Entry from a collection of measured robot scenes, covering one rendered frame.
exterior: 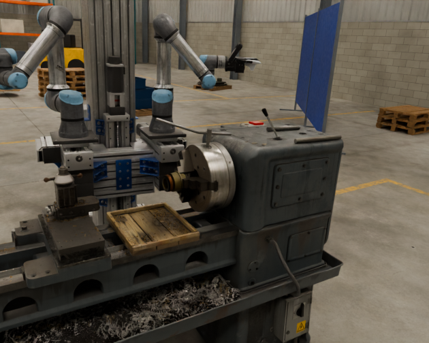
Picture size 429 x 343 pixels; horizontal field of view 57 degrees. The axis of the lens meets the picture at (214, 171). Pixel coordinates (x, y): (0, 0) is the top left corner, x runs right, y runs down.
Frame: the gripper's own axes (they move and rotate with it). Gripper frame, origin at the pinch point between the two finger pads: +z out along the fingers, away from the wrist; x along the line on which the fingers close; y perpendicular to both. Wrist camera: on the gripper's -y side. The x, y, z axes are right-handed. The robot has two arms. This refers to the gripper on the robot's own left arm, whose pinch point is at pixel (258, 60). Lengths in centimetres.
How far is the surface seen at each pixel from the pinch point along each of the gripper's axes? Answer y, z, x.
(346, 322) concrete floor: 151, 65, 61
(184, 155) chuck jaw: 30, -43, 74
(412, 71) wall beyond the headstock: 160, 588, -827
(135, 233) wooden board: 57, -63, 97
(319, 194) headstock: 51, 25, 71
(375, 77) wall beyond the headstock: 202, 533, -921
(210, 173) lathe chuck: 31, -32, 90
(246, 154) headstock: 25, -16, 84
